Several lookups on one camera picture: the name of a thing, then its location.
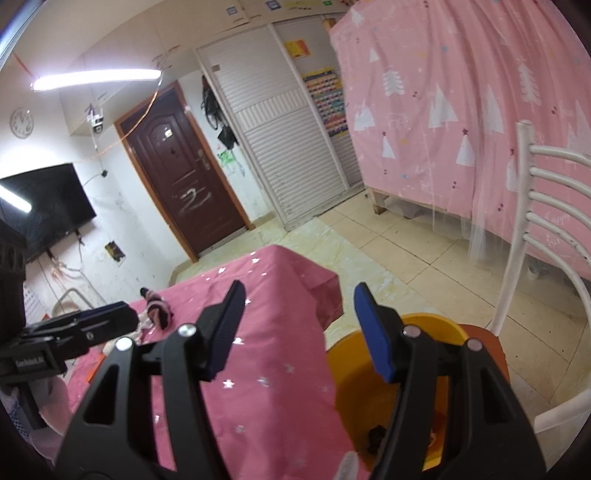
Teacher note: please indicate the colourful grid chart poster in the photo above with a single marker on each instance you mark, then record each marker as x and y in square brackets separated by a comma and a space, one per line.
[325, 101]

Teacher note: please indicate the small black hanging bag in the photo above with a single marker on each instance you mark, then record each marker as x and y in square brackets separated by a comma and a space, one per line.
[227, 137]

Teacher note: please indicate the open wall socket box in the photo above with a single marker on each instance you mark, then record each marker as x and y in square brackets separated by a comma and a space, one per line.
[115, 251]

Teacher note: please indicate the white sliding door wardrobe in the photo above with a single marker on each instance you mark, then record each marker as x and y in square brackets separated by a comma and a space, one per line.
[277, 138]

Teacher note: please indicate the yellow paper poster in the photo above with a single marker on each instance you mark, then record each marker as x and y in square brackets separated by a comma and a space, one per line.
[296, 48]

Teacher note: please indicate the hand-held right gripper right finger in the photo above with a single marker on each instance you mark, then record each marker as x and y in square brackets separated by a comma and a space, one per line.
[376, 337]

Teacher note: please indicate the ceiling tube lamp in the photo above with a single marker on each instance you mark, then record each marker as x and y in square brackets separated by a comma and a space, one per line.
[92, 79]

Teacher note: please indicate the yellow plastic basin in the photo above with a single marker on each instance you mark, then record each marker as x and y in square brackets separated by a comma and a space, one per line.
[360, 392]

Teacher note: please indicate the round white wall clock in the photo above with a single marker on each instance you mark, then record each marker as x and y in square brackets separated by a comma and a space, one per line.
[21, 122]

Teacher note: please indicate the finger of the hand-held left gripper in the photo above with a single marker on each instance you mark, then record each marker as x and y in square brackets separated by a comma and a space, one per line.
[104, 308]
[92, 330]

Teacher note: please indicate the white chair with orange seat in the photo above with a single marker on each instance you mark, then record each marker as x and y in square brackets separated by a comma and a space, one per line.
[519, 207]

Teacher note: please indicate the pink black striped cloth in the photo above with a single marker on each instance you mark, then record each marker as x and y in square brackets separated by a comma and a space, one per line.
[158, 310]

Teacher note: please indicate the white mosquito net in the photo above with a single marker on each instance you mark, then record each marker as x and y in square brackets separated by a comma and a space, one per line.
[480, 235]

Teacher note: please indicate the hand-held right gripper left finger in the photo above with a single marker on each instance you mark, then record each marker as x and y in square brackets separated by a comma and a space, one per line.
[224, 337]

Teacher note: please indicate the pink tree print curtain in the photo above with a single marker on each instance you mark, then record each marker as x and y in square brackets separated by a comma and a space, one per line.
[438, 115]

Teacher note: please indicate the white security camera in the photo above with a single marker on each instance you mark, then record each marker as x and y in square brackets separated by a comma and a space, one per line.
[96, 120]

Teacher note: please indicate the wooden bed frame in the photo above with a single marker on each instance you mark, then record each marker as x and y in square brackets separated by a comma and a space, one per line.
[376, 202]

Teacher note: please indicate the pink star tablecloth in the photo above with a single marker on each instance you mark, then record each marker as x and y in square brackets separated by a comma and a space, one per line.
[277, 323]

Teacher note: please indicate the black wall television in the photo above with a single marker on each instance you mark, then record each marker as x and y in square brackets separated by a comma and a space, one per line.
[41, 207]

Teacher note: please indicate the brown wooden door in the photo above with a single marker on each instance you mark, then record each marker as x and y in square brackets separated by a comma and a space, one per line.
[184, 175]

